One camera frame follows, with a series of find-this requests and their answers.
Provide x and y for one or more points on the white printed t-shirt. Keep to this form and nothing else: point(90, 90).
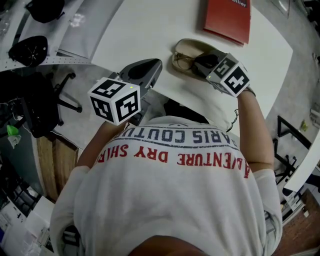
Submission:
point(162, 200)

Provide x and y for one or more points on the wooden panel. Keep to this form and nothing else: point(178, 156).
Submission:
point(57, 165)

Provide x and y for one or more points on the brown-framed eyeglasses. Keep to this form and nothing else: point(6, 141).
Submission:
point(185, 64)

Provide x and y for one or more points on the beige glasses case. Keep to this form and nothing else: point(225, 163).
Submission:
point(190, 43)

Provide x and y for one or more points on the white table panel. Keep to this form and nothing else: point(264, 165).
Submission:
point(305, 167)

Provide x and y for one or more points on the black frame glass table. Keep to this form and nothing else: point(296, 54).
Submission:
point(292, 135)

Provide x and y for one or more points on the person's black trouser leg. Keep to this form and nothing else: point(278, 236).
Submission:
point(180, 110)

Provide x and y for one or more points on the red book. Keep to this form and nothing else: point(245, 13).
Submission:
point(228, 20)

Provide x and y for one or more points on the white metal shelf rack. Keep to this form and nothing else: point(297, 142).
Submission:
point(65, 60)

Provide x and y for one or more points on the green plastic bag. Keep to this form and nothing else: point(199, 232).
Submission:
point(12, 135)

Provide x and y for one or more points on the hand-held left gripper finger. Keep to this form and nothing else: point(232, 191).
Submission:
point(142, 68)
point(154, 78)

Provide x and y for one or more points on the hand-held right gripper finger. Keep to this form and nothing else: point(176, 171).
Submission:
point(202, 72)
point(206, 61)

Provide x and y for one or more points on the person's left forearm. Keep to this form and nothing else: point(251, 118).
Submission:
point(100, 145)

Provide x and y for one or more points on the person's right forearm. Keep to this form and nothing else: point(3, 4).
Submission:
point(252, 130)

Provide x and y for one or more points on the black office chair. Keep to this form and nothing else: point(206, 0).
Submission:
point(40, 105)

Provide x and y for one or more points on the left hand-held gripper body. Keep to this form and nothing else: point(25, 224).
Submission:
point(117, 107)

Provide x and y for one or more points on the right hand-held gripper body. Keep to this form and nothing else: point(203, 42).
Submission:
point(232, 77)

